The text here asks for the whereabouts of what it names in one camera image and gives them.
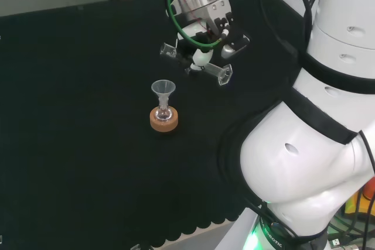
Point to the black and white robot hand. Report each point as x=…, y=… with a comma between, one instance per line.
x=215, y=13

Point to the clear glass graduated cylinder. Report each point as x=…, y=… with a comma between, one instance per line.
x=224, y=75

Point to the clear plastic funnel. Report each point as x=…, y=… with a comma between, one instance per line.
x=163, y=89

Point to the clear round-bottom flask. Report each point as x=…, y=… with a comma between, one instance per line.
x=163, y=113

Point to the black bench cloth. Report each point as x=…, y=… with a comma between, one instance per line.
x=88, y=115

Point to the yellow stop button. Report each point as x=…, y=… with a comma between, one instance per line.
x=360, y=204

